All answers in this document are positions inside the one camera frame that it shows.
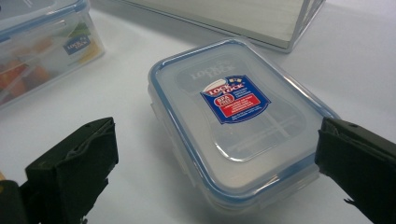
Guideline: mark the large clear plastic food container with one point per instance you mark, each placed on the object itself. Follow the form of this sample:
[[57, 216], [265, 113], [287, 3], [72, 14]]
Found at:
[[40, 59]]

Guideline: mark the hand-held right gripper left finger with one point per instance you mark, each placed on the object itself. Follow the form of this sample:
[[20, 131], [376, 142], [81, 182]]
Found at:
[[74, 161]]

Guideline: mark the small clear plastic food container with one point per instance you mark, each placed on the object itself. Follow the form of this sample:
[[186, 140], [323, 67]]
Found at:
[[193, 93]]

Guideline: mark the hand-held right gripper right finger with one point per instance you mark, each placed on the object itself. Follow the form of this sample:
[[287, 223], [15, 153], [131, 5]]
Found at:
[[361, 161]]

